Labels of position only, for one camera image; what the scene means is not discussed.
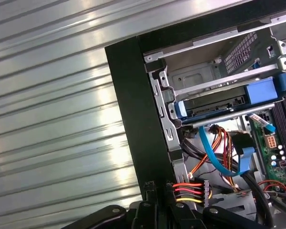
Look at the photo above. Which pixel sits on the black and grey PC case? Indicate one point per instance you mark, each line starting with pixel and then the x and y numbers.
pixel 128 95

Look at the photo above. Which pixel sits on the hard disk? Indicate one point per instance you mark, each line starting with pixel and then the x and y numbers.
pixel 259 91

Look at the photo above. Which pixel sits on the grey metal disk bay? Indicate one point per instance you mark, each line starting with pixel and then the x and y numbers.
pixel 193 76

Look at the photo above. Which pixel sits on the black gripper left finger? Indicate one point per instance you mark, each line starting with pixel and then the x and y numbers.
pixel 147 214

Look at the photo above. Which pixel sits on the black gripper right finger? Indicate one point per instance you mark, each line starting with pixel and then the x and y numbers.
pixel 181 217

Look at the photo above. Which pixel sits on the green motherboard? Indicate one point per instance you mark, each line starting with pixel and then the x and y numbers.
pixel 264 155

